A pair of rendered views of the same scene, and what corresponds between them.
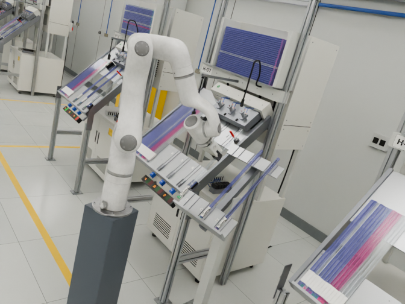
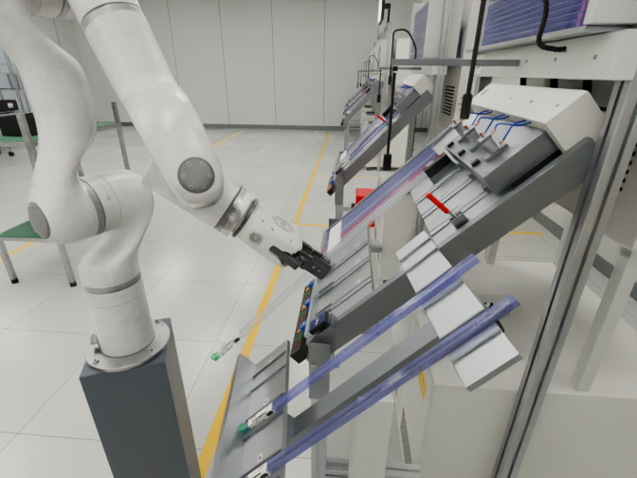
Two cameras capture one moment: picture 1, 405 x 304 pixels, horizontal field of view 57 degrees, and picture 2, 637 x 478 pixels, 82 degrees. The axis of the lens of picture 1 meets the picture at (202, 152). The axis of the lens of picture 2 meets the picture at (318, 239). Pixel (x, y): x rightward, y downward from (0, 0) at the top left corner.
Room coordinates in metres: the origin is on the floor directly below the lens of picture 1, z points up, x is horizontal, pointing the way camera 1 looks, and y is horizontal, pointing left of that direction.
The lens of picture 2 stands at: (1.45, -0.50, 1.32)
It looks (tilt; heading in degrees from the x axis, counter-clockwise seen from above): 24 degrees down; 48
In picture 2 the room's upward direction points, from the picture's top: straight up
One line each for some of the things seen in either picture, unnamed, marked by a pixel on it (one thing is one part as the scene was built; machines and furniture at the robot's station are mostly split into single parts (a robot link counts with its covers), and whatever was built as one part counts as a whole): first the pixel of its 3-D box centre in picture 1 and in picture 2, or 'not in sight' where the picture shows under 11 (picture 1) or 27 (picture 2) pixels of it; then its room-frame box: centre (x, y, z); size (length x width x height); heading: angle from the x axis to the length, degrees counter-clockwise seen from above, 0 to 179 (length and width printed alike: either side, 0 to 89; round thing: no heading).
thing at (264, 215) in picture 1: (211, 216); (494, 379); (2.59, -0.20, 0.31); 0.70 x 0.65 x 0.62; 43
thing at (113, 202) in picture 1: (116, 189); (121, 313); (1.59, 0.34, 0.79); 0.19 x 0.19 x 0.18
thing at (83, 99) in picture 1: (116, 112); (403, 179); (3.52, 0.91, 0.66); 1.01 x 0.73 x 1.31; 133
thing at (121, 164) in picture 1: (124, 145); (114, 226); (1.62, 0.35, 1.00); 0.19 x 0.12 x 0.24; 18
